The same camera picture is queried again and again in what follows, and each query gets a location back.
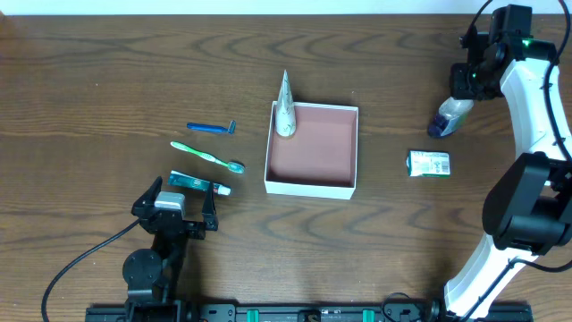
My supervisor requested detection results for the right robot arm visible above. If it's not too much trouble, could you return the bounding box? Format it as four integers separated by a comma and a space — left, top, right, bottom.
433, 30, 571, 321

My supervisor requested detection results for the white hair product tube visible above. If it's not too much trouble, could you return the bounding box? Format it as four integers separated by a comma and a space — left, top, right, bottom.
274, 71, 297, 138

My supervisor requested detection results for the green white toothbrush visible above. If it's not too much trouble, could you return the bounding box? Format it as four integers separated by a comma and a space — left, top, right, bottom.
170, 141, 246, 174

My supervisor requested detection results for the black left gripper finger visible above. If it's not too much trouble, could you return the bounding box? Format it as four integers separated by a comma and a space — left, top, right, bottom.
131, 176, 163, 215
202, 182, 218, 232

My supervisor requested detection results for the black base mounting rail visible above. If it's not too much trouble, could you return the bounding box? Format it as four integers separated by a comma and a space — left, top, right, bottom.
84, 300, 535, 322

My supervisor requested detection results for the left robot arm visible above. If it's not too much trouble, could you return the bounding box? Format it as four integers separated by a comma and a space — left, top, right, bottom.
122, 177, 218, 321

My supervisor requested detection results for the clear pump bottle blue liquid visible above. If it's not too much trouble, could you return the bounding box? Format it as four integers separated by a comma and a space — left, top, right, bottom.
427, 97, 474, 139

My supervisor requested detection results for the white cardboard box pink inside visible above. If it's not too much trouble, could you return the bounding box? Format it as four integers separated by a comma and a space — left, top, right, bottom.
264, 102, 359, 200

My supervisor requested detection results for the green toothpaste tube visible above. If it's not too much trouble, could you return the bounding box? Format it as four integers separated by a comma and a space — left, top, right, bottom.
168, 170, 231, 196

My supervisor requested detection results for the blue disposable razor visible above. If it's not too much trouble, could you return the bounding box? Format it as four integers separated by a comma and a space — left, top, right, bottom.
187, 120, 236, 135

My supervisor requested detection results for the green white soap box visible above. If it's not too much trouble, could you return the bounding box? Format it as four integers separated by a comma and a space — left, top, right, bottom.
406, 150, 451, 177

